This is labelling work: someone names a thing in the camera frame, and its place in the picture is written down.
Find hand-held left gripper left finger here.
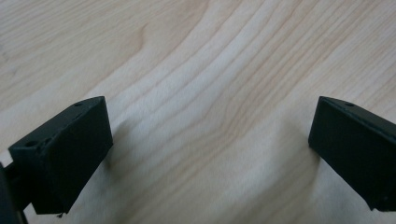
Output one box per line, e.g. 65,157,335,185
8,95,114,216

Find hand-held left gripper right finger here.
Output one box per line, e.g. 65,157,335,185
307,95,396,213

